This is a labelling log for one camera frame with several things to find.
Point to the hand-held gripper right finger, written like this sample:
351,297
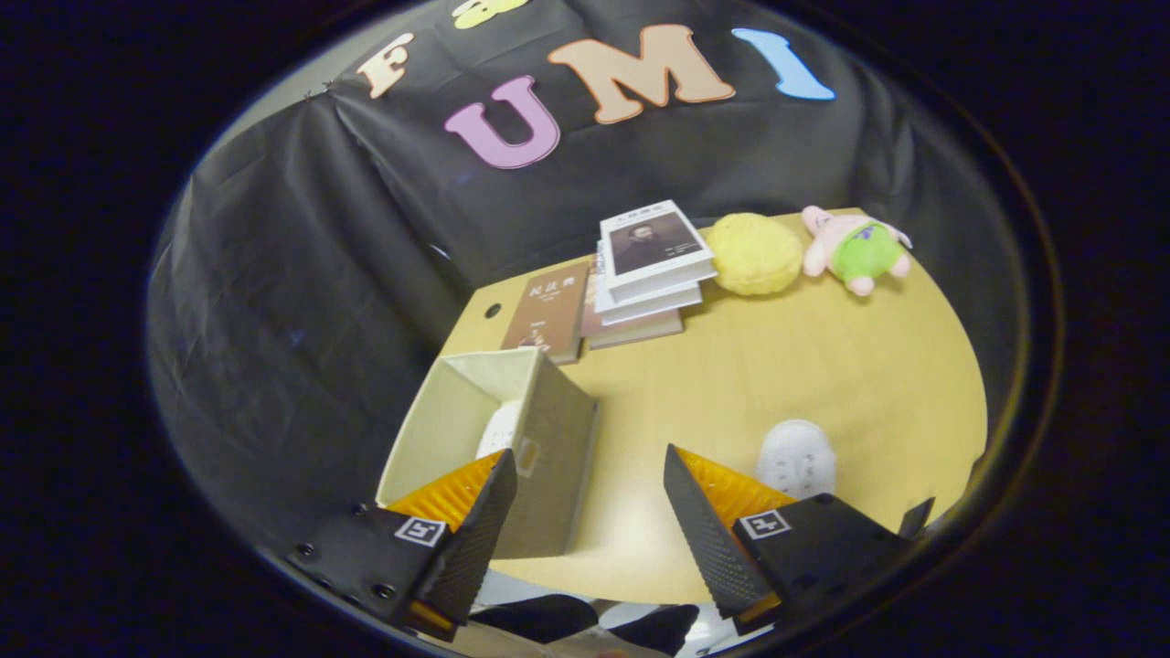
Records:
699,530

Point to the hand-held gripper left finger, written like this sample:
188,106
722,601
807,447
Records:
475,539

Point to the beige fabric storage box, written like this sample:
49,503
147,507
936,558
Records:
548,457

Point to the white shoe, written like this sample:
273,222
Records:
797,452
498,429

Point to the reddish brown book under stack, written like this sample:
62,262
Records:
640,331

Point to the brown book with white label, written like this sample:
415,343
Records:
548,306

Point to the yellow round plush cushion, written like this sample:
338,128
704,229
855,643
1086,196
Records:
754,254

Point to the white book with portrait cover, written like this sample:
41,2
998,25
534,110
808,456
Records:
654,242

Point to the pink starfish plush toy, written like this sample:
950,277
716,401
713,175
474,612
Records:
859,251

